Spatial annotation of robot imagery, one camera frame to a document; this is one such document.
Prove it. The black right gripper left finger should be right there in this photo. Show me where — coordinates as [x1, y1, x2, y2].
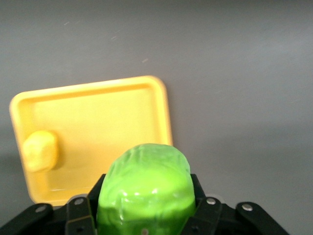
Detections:
[65, 173, 107, 235]

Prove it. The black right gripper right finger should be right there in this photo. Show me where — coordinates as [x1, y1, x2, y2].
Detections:
[180, 173, 223, 235]

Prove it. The green toy vegetable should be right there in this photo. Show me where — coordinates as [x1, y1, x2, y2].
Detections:
[96, 143, 197, 235]

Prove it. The yellow potato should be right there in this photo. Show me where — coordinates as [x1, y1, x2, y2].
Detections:
[22, 130, 59, 172]

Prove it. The yellow rectangular plastic tray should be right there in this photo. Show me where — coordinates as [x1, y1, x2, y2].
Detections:
[9, 75, 174, 206]

